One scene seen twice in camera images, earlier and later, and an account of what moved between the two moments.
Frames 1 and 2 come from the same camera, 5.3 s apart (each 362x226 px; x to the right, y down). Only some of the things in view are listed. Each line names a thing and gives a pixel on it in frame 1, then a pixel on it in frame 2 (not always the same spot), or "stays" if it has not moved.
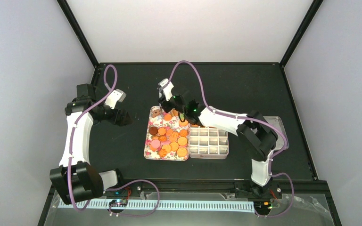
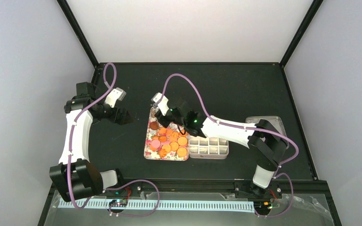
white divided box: x=208 y=142 stays
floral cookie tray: x=168 y=136 stays
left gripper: x=119 y=121 stays
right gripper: x=166 y=108 to x=164 y=123
